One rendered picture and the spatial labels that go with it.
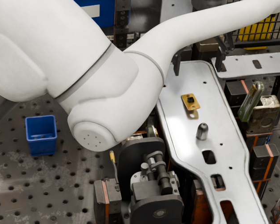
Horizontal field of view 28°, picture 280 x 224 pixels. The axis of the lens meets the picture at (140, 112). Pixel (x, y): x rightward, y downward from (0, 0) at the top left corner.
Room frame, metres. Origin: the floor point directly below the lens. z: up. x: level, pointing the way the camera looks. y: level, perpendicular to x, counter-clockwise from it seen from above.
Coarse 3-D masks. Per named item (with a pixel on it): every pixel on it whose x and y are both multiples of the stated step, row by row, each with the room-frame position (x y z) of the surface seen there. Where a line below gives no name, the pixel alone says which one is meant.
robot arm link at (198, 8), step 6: (192, 0) 1.17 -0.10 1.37; (198, 0) 1.16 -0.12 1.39; (204, 0) 1.15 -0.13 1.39; (210, 0) 1.14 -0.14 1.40; (216, 0) 1.15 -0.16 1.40; (222, 0) 1.15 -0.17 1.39; (198, 6) 1.15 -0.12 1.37; (204, 6) 1.15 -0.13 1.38; (210, 6) 1.15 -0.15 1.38; (216, 6) 1.15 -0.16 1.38
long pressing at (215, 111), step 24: (168, 72) 1.33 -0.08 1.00; (192, 72) 1.34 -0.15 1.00; (168, 96) 1.22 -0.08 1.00; (216, 96) 1.24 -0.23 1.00; (168, 120) 1.12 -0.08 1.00; (192, 120) 1.13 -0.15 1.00; (216, 120) 1.13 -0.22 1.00; (168, 144) 1.02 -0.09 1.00; (192, 144) 1.03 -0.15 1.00; (216, 144) 1.04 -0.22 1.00; (240, 144) 1.05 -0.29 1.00; (192, 168) 0.94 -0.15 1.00; (216, 168) 0.95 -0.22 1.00; (240, 168) 0.96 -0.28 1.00; (216, 192) 0.88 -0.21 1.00; (240, 192) 0.88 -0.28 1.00; (216, 216) 0.80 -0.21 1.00; (240, 216) 0.81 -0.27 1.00; (264, 216) 0.82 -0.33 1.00
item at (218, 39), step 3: (216, 36) 1.18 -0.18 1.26; (219, 36) 1.20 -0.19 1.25; (216, 39) 1.19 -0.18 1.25; (219, 39) 1.19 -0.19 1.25; (219, 42) 1.19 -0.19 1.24; (222, 42) 1.19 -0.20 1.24; (222, 45) 1.19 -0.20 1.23; (222, 48) 1.19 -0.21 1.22; (225, 48) 1.20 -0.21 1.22; (225, 51) 1.19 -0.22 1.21; (225, 54) 1.19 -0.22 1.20
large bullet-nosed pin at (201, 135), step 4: (200, 124) 1.07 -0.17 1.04; (204, 124) 1.07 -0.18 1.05; (200, 128) 1.06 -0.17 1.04; (204, 128) 1.06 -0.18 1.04; (196, 132) 1.07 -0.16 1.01; (200, 132) 1.06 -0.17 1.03; (204, 132) 1.05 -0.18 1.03; (196, 136) 1.06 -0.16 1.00; (200, 136) 1.05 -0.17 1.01; (204, 136) 1.05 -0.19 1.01
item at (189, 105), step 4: (184, 96) 1.22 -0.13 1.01; (192, 96) 1.22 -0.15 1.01; (184, 100) 1.19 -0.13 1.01; (188, 100) 1.18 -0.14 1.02; (192, 100) 1.19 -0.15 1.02; (196, 100) 1.19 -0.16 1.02; (188, 104) 1.17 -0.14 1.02; (192, 104) 1.17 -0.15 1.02; (196, 104) 1.17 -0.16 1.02; (188, 108) 1.15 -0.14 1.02; (192, 108) 1.15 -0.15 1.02; (196, 108) 1.15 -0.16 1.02
